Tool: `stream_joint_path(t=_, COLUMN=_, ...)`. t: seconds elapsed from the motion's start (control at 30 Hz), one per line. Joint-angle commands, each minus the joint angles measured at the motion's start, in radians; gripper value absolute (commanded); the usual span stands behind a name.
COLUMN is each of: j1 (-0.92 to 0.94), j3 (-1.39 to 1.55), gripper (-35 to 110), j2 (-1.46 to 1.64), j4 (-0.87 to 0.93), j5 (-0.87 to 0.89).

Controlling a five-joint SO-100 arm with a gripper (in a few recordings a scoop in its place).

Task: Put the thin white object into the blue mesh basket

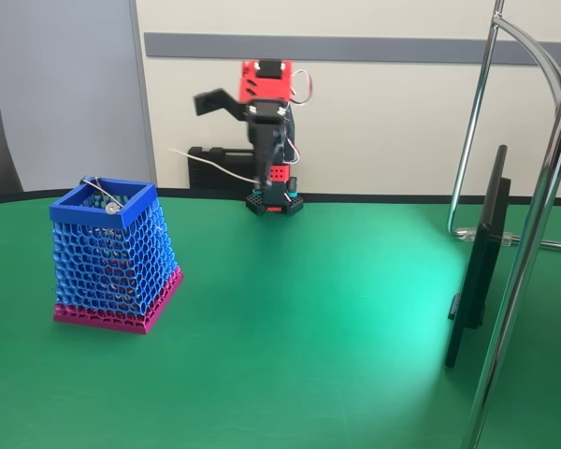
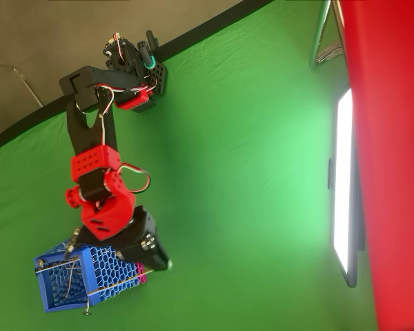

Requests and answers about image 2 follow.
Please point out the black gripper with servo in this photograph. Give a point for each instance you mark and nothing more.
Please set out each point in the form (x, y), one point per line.
(139, 238)

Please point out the thin beige stick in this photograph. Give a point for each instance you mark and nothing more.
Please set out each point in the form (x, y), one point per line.
(124, 283)

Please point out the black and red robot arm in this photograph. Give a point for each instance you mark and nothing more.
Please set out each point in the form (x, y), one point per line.
(93, 162)

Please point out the blue honeycomb mesh basket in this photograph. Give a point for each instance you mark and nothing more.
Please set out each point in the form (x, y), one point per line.
(89, 276)

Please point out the green cloth with black border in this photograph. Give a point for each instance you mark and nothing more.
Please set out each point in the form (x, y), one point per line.
(245, 138)

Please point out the bright LED light panel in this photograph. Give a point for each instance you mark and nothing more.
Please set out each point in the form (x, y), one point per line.
(343, 179)

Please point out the black and teal clamp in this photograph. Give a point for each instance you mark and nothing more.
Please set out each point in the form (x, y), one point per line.
(147, 55)

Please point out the red fabric sheet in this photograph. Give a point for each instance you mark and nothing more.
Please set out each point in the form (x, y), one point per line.
(393, 155)

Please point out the silver metal stand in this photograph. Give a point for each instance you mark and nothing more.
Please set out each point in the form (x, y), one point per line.
(318, 34)

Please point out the wrist camera board on bracket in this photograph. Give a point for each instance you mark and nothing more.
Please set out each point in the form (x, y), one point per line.
(72, 243)

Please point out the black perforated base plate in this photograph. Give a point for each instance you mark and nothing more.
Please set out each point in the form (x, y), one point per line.
(160, 77)

